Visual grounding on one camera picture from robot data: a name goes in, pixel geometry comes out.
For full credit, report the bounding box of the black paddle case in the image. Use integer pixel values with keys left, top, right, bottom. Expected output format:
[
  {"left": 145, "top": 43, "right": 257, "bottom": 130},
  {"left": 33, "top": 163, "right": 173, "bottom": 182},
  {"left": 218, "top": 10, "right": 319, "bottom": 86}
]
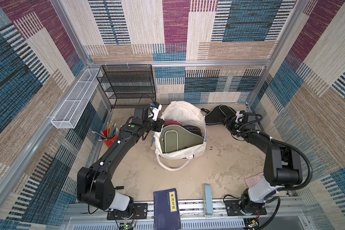
[{"left": 201, "top": 105, "right": 236, "bottom": 126}]

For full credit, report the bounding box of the green paddle case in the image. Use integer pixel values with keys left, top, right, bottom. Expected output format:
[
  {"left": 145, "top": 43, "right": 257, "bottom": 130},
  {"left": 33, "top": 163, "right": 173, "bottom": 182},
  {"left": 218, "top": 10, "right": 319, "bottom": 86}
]
[{"left": 160, "top": 125, "right": 204, "bottom": 153}]

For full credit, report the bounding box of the white canvas tote bag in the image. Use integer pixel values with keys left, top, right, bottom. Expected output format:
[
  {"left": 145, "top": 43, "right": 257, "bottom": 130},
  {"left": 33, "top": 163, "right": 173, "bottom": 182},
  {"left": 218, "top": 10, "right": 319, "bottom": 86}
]
[{"left": 151, "top": 101, "right": 207, "bottom": 171}]

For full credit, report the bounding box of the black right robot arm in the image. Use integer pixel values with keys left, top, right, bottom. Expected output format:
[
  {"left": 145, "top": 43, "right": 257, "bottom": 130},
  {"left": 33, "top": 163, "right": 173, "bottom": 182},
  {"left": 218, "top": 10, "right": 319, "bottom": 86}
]
[{"left": 220, "top": 111, "right": 313, "bottom": 215}]

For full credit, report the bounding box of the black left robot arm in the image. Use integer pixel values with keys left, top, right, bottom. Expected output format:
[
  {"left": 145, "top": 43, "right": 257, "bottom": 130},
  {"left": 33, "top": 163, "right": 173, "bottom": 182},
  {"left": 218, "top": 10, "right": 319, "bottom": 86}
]
[{"left": 77, "top": 118, "right": 164, "bottom": 215}]

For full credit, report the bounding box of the maroon paddle case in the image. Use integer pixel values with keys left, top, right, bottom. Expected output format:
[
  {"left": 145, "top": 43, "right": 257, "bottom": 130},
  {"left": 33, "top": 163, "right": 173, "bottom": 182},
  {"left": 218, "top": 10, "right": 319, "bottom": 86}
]
[{"left": 163, "top": 120, "right": 184, "bottom": 127}]

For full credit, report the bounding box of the red metal pencil bucket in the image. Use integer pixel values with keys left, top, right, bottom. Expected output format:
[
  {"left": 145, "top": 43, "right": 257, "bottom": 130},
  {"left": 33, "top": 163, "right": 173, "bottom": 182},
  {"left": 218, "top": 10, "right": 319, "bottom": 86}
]
[{"left": 101, "top": 130, "right": 118, "bottom": 148}]

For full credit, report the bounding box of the black mesh shelf rack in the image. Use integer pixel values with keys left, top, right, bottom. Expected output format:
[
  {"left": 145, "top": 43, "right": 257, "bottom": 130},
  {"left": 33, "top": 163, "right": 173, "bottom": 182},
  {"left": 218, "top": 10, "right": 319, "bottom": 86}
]
[{"left": 97, "top": 65, "right": 157, "bottom": 109}]

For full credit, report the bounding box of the pink calculator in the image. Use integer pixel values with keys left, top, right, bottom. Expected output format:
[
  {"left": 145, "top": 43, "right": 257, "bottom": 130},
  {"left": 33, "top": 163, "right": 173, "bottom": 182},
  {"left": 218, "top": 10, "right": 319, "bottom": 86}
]
[{"left": 244, "top": 172, "right": 264, "bottom": 188}]

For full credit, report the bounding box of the light blue eraser block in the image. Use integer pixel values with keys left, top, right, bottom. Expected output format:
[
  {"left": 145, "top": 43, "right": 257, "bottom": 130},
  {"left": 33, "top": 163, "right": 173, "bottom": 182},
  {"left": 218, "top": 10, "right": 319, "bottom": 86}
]
[{"left": 203, "top": 184, "right": 214, "bottom": 217}]

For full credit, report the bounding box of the dark blue book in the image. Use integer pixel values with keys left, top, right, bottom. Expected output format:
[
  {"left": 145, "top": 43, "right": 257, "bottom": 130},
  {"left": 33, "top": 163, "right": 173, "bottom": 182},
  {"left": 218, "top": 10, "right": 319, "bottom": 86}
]
[{"left": 153, "top": 188, "right": 182, "bottom": 230}]

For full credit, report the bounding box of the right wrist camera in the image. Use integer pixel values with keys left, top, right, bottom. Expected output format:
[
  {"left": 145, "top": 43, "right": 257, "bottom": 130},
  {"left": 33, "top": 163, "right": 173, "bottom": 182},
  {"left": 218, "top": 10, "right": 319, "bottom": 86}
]
[{"left": 235, "top": 110, "right": 245, "bottom": 123}]

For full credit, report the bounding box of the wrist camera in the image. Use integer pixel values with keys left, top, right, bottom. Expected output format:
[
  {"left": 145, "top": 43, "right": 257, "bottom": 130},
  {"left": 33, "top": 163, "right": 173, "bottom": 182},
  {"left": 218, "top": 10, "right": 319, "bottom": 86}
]
[
  {"left": 235, "top": 110, "right": 245, "bottom": 123},
  {"left": 148, "top": 102, "right": 162, "bottom": 121}
]

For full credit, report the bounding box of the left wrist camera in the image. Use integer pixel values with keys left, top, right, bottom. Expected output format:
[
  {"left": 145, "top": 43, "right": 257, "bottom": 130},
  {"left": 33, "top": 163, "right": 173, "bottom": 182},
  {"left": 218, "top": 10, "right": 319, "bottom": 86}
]
[{"left": 148, "top": 102, "right": 162, "bottom": 121}]

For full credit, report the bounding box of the white wire basket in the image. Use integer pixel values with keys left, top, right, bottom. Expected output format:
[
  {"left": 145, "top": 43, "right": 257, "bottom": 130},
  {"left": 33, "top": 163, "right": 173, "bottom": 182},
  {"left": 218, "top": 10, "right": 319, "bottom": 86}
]
[{"left": 51, "top": 69, "right": 99, "bottom": 129}]

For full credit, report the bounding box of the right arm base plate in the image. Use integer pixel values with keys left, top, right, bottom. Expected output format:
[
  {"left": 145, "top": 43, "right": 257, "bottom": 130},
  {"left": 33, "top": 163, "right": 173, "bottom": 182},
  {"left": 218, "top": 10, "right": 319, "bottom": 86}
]
[{"left": 224, "top": 199, "right": 267, "bottom": 217}]

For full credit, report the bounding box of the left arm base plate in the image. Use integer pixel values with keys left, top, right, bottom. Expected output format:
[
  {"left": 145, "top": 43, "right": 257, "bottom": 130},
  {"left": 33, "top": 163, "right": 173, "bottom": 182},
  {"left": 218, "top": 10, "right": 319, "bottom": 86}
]
[{"left": 106, "top": 203, "right": 148, "bottom": 221}]

